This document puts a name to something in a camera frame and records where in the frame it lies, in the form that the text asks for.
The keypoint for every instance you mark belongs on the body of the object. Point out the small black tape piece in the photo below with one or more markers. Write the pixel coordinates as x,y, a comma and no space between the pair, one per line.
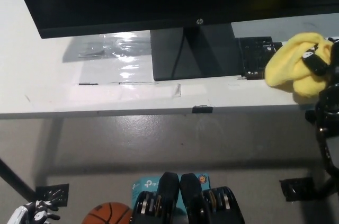
202,109

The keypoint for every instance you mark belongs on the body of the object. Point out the yellow microfibre cloth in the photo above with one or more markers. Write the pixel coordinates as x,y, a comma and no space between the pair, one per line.
288,70

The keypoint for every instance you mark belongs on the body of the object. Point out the orange basketball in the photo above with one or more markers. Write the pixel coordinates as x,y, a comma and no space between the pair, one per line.
108,214

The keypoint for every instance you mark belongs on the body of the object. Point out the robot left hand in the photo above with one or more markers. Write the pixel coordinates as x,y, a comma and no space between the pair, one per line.
37,209

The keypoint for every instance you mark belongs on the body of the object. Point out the clear plastic sheet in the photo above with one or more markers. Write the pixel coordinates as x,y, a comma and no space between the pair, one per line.
106,52

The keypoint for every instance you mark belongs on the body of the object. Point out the black desk leg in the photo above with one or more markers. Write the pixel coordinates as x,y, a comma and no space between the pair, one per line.
14,177
325,187

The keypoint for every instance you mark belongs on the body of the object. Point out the teal tp-link box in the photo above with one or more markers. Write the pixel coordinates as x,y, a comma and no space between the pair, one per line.
145,183

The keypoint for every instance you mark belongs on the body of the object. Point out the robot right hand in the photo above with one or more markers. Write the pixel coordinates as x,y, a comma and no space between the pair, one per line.
317,62

